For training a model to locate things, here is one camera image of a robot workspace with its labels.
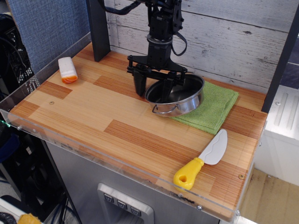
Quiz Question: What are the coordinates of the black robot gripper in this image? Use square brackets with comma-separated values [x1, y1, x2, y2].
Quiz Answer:
[128, 42, 187, 103]

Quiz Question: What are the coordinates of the stainless steel pot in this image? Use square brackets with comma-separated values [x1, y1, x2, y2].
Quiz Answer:
[144, 74, 205, 117]

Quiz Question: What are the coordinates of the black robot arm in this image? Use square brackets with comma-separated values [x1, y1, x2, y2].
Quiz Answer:
[128, 0, 187, 103]

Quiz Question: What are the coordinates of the green folded towel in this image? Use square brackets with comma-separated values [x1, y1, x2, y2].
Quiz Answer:
[172, 82, 239, 135]

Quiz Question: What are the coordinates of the salmon sushi toy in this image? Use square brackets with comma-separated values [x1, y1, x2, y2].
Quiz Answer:
[58, 57, 78, 84]

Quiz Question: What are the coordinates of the clear acrylic table guard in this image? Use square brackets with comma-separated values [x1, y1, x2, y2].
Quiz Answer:
[0, 44, 266, 224]

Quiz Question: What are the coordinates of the stainless steel cabinet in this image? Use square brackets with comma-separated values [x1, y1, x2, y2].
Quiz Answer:
[47, 143, 219, 224]

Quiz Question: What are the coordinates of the black crate at left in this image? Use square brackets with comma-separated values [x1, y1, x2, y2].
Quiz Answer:
[0, 14, 34, 100]

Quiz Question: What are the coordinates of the yellow object bottom left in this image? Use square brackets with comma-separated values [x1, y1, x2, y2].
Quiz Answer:
[17, 213, 42, 224]

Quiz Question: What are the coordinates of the yellow handled toy knife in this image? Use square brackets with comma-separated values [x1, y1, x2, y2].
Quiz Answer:
[173, 129, 228, 192]

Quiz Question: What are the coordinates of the dark right vertical post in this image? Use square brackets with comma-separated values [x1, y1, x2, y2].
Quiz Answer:
[261, 6, 299, 113]

